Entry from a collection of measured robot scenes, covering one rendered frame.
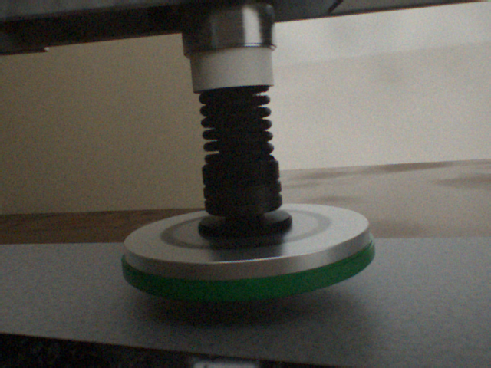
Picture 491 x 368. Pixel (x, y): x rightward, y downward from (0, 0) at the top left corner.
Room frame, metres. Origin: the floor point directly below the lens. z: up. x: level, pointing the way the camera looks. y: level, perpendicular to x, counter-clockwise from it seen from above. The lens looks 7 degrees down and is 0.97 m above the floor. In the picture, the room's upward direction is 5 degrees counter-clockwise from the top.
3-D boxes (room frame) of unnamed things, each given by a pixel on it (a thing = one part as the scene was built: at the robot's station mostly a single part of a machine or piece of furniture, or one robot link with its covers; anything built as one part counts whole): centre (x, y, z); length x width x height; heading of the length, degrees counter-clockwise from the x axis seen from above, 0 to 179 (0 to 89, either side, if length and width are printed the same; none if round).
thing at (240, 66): (0.42, 0.00, 1.02); 0.07 x 0.07 x 0.04
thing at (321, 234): (0.42, 0.00, 0.87); 0.21 x 0.21 x 0.01
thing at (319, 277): (0.42, 0.00, 0.87); 0.22 x 0.22 x 0.04
